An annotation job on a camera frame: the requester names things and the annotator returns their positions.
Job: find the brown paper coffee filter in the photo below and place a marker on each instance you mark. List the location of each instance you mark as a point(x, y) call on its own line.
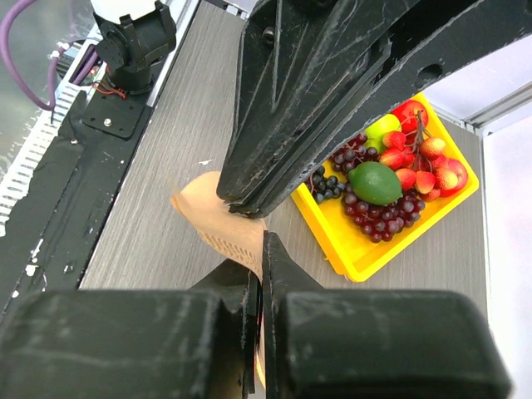
point(224, 224)

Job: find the red apple top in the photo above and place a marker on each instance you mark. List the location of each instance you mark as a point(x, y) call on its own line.
point(453, 177)

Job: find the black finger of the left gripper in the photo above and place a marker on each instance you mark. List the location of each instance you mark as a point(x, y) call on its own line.
point(432, 41)
point(303, 66)

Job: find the dark red grape bunch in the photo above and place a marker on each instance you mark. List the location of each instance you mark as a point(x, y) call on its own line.
point(354, 152)

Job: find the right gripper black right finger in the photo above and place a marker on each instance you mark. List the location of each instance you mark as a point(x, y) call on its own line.
point(372, 343)

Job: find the purple grape bunch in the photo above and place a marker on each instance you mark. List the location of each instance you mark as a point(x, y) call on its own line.
point(382, 222)

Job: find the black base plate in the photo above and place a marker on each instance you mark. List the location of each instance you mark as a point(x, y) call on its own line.
point(52, 232)

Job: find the red cherry bunch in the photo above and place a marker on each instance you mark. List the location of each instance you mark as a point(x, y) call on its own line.
point(416, 158)

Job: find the dark black grape bunch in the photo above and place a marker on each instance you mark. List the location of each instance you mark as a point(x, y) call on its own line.
point(323, 187)

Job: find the red apple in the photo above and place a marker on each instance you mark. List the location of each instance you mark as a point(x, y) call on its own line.
point(411, 114)
point(453, 177)

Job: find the green apple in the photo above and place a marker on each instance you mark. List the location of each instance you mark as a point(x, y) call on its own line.
point(376, 131)

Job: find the red apple left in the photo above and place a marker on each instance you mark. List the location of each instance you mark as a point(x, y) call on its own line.
point(411, 114)

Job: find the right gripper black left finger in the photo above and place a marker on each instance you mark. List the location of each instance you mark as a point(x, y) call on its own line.
point(193, 343)

